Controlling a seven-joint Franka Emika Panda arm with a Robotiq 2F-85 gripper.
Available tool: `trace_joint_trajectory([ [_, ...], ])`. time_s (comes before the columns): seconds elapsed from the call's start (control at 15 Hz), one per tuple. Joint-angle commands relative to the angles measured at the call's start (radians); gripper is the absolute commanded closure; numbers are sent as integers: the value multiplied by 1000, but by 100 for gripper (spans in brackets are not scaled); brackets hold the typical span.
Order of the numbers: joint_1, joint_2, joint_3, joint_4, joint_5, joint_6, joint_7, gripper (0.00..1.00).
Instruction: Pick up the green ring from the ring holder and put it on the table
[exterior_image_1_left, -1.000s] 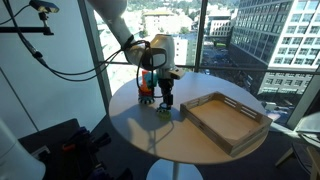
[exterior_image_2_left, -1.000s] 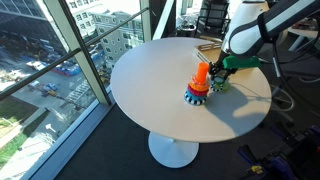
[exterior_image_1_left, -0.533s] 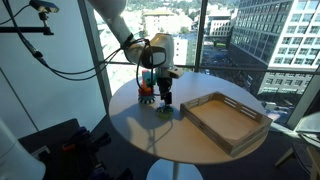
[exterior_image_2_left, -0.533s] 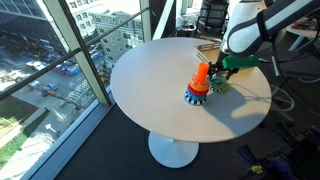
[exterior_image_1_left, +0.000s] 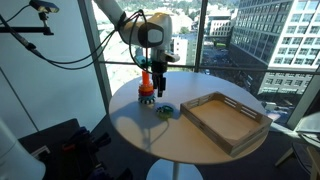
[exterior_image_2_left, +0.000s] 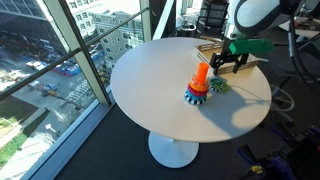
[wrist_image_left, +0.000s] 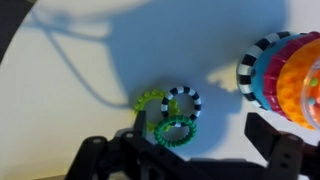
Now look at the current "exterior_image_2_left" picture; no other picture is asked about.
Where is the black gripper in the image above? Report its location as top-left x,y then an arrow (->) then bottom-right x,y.
208,35 -> 250,77

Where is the dark green toothed ring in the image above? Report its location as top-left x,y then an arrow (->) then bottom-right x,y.
209,77 -> 224,87

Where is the wooden slatted tray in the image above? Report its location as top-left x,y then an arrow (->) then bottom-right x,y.
192,35 -> 261,76

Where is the green box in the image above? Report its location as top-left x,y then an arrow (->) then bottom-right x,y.
228,37 -> 275,55

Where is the black office chair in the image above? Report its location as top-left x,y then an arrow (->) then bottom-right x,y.
193,0 -> 231,38

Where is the grey side desk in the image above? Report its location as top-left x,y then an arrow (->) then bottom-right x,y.
293,12 -> 320,38

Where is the dark equipment pile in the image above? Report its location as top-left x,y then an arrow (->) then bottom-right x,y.
237,122 -> 320,180

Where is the yellow green toothed ring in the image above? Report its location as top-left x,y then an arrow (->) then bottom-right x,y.
217,80 -> 232,93

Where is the orange stacker post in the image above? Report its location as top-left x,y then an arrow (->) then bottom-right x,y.
194,61 -> 211,85

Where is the small black white ring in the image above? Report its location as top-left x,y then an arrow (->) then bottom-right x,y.
210,83 -> 225,93

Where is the orange stacking ring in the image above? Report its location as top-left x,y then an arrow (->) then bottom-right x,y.
188,81 -> 211,93

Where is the magenta stacking ring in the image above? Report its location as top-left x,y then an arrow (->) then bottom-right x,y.
186,84 -> 210,98

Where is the teal stacking ring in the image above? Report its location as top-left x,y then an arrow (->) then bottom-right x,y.
185,89 -> 209,101

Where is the large black white base ring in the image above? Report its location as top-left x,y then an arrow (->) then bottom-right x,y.
183,91 -> 208,107

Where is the black hanging cable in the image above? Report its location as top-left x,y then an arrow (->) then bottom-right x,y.
287,12 -> 320,88

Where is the white floor cable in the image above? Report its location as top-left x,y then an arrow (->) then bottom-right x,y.
269,84 -> 297,113

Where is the white table pedestal base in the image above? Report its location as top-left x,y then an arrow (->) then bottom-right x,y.
147,131 -> 200,170

